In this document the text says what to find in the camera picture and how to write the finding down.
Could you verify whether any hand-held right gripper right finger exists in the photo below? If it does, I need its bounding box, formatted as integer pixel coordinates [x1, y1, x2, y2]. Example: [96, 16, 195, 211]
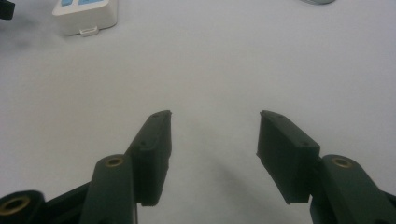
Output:
[256, 109, 396, 224]

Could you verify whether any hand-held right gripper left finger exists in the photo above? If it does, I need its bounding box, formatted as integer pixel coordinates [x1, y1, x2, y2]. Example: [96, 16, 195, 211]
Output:
[78, 109, 173, 224]

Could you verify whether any white box with blue label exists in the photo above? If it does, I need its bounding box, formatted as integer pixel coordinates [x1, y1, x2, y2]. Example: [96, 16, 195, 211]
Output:
[51, 0, 119, 38]

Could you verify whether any grey round object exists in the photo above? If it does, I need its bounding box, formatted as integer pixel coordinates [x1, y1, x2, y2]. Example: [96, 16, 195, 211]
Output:
[299, 0, 337, 6]

